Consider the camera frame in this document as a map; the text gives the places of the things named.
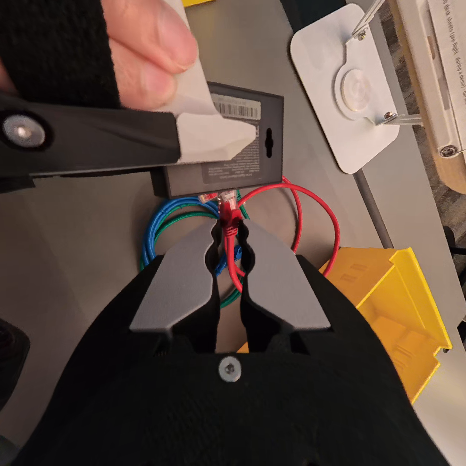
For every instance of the dark table leg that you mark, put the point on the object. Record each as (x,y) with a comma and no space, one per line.
(309,14)

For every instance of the wooden board with instruction sheet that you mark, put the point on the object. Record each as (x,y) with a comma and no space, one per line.
(451,178)

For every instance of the black network switch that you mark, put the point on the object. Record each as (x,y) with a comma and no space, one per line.
(271,167)

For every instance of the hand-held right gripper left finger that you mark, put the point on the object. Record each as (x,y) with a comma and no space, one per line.
(178,291)

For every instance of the white sign stand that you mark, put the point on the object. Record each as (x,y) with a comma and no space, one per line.
(327,54)

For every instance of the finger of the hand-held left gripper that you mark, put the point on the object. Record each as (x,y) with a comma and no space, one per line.
(211,138)

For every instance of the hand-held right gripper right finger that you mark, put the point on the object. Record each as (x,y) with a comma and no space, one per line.
(284,291)

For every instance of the person's left hand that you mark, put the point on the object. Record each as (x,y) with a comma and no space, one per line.
(145,43)

